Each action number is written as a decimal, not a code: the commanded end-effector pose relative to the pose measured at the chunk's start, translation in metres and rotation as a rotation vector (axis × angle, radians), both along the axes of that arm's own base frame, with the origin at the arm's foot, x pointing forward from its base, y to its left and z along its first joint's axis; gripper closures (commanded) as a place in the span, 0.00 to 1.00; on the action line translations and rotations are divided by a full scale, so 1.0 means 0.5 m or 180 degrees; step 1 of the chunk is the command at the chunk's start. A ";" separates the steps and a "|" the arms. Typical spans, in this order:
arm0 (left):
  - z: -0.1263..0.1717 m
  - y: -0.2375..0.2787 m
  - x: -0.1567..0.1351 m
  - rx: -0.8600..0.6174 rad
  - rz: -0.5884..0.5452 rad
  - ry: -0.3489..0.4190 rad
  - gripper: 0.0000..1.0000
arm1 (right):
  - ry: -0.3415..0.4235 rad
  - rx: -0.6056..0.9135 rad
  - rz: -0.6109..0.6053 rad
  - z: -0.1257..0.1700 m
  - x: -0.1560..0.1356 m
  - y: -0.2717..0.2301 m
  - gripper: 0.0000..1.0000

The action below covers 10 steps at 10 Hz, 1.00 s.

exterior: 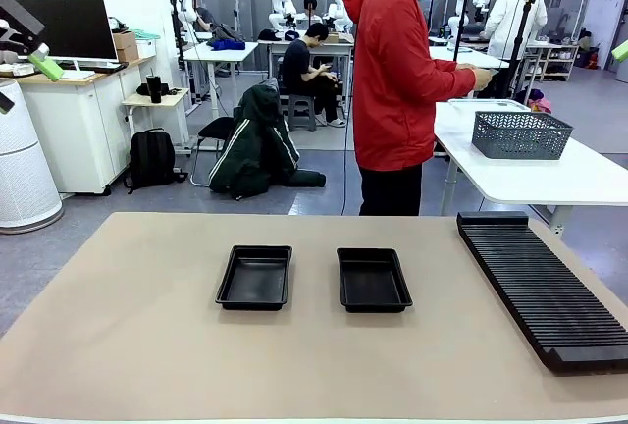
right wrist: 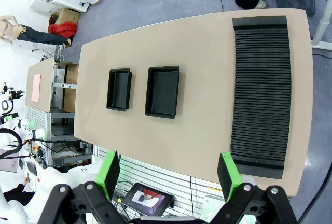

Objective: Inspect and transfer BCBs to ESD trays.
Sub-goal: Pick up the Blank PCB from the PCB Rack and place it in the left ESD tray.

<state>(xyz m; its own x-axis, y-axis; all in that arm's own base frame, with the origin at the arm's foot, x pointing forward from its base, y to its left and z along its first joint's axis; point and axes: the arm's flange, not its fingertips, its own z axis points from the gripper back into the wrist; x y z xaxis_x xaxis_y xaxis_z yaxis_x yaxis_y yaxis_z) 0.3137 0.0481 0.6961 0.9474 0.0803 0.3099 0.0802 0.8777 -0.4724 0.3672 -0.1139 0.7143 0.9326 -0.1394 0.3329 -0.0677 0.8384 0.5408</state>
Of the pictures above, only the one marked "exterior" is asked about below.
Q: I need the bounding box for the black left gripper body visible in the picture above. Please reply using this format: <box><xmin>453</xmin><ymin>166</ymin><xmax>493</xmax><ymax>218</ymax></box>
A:
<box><xmin>0</xmin><ymin>26</ymin><xmax>28</xmax><ymax>55</ymax></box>

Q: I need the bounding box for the black plastic ESD tray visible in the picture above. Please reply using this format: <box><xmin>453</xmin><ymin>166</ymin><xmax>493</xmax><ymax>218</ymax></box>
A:
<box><xmin>214</xmin><ymin>244</ymin><xmax>293</xmax><ymax>311</ymax></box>
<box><xmin>336</xmin><ymin>246</ymin><xmax>414</xmax><ymax>314</ymax></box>

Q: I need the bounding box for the black computer monitor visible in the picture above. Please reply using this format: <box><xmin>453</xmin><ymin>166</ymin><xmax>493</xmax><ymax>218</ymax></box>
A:
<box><xmin>12</xmin><ymin>0</ymin><xmax>119</xmax><ymax>80</ymax></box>

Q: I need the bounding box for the metal storage shelf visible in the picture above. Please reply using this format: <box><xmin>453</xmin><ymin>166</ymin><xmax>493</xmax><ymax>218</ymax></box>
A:
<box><xmin>527</xmin><ymin>40</ymin><xmax>580</xmax><ymax>82</ymax></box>

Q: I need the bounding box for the white cabinet desk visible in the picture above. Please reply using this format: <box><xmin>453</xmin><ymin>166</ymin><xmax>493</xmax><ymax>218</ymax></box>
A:
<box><xmin>0</xmin><ymin>55</ymin><xmax>158</xmax><ymax>195</ymax></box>

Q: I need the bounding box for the black keyboard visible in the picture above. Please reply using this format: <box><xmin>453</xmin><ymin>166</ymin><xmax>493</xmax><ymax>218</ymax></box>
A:
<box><xmin>53</xmin><ymin>61</ymin><xmax>129</xmax><ymax>75</ymax></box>

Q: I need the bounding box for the pink bag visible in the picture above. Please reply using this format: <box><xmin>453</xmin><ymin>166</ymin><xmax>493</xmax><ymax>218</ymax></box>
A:
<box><xmin>527</xmin><ymin>88</ymin><xmax>553</xmax><ymax>114</ymax></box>

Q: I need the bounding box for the black tripod stand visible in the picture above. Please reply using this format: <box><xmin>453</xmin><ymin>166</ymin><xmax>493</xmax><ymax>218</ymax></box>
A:
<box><xmin>507</xmin><ymin>0</ymin><xmax>537</xmax><ymax>101</ymax></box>

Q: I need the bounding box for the brown cardboard box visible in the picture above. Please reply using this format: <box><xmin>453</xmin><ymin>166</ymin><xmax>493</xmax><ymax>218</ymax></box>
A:
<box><xmin>111</xmin><ymin>29</ymin><xmax>140</xmax><ymax>63</ymax></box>

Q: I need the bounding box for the person in white coat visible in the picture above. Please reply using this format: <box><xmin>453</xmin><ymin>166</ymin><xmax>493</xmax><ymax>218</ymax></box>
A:
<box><xmin>483</xmin><ymin>0</ymin><xmax>549</xmax><ymax>62</ymax></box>

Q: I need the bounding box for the white storage box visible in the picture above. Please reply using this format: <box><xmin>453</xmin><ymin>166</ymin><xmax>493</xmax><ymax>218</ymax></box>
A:
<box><xmin>134</xmin><ymin>33</ymin><xmax>161</xmax><ymax>60</ymax></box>

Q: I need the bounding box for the grey plastic basket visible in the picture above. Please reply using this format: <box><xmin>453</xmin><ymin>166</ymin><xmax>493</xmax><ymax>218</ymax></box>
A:
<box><xmin>471</xmin><ymin>110</ymin><xmax>574</xmax><ymax>161</ymax></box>

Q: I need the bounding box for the white plastic tray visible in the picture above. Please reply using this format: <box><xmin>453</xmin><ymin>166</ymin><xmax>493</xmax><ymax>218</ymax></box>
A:
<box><xmin>448</xmin><ymin>98</ymin><xmax>534</xmax><ymax>114</ymax></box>

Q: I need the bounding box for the white side table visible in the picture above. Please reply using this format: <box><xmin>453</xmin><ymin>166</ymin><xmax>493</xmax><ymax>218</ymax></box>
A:
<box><xmin>434</xmin><ymin>98</ymin><xmax>628</xmax><ymax>235</ymax></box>

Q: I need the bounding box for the black tumbler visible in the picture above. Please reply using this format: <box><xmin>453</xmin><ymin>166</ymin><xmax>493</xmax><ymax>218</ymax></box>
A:
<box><xmin>145</xmin><ymin>69</ymin><xmax>164</xmax><ymax>104</ymax></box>

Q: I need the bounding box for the black backpack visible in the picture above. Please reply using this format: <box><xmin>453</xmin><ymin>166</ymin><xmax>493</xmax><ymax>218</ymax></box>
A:
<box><xmin>125</xmin><ymin>128</ymin><xmax>188</xmax><ymax>194</ymax></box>

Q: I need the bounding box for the small wooden side table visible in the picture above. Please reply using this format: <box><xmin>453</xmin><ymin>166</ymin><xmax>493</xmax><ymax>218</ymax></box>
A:
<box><xmin>121</xmin><ymin>87</ymin><xmax>193</xmax><ymax>158</ymax></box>

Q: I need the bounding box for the black folding chair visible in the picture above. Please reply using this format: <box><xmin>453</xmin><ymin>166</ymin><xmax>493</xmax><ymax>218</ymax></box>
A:
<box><xmin>189</xmin><ymin>116</ymin><xmax>236</xmax><ymax>187</ymax></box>

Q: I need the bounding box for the white background table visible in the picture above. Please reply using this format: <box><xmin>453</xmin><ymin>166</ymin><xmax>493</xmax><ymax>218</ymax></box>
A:
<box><xmin>267</xmin><ymin>38</ymin><xmax>355</xmax><ymax>119</ymax></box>
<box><xmin>182</xmin><ymin>40</ymin><xmax>260</xmax><ymax>106</ymax></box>

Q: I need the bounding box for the person in red jacket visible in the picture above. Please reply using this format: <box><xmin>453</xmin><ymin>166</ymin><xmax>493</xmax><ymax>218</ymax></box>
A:
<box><xmin>341</xmin><ymin>0</ymin><xmax>495</xmax><ymax>217</ymax></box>

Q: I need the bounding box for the black slotted PCB rack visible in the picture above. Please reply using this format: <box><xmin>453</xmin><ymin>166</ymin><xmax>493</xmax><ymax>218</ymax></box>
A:
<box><xmin>455</xmin><ymin>211</ymin><xmax>628</xmax><ymax>375</ymax></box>

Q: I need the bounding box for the dark green jacket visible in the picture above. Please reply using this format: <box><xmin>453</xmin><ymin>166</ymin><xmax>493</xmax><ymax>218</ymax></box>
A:
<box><xmin>208</xmin><ymin>83</ymin><xmax>328</xmax><ymax>201</ymax></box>

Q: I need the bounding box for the seated person in black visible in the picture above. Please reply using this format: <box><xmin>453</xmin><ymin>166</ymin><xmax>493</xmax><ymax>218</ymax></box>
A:
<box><xmin>281</xmin><ymin>22</ymin><xmax>347</xmax><ymax>129</ymax></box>

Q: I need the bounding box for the grey plastic stool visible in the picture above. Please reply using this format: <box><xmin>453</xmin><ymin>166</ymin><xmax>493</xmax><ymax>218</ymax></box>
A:
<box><xmin>287</xmin><ymin>94</ymin><xmax>318</xmax><ymax>132</ymax></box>

